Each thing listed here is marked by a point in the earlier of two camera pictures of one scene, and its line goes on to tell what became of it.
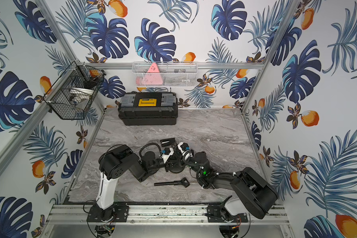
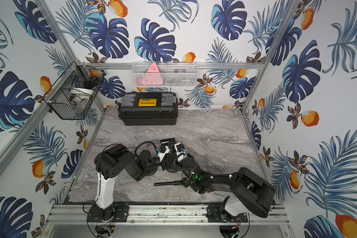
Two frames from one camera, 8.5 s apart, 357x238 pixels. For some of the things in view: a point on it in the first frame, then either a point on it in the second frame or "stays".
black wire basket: (75, 90) stays
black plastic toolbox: (148, 108) stays
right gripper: (183, 159) → (189, 157)
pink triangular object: (152, 77) stays
